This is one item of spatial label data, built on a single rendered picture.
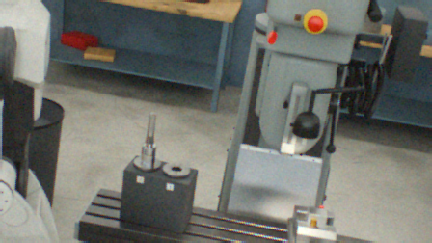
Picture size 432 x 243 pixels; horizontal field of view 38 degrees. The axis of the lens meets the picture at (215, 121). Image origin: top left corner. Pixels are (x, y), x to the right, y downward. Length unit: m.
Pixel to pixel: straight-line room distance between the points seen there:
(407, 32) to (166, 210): 0.96
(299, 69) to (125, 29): 4.72
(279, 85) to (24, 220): 0.80
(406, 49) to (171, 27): 4.40
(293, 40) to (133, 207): 0.78
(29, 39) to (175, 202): 0.91
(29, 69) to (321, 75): 0.85
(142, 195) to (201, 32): 4.32
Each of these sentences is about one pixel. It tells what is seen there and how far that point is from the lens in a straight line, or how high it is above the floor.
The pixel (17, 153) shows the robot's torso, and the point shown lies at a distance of 1.49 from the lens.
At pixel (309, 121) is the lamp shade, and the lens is 1.68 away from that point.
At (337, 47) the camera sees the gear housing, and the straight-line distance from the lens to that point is 1.77.
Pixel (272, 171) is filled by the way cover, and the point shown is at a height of 1.05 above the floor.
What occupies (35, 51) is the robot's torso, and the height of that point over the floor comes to 1.70.
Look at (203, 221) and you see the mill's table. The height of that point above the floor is 0.96.
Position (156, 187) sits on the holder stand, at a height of 1.11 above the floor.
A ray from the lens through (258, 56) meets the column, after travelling 2.30.
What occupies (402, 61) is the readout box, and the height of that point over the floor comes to 1.59.
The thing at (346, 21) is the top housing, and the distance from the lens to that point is 1.66.
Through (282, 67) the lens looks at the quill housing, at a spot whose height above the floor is 1.58.
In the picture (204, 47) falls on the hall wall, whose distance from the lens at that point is 6.32.
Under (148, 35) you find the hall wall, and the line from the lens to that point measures 6.41.
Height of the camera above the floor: 2.11
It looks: 23 degrees down
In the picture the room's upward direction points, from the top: 9 degrees clockwise
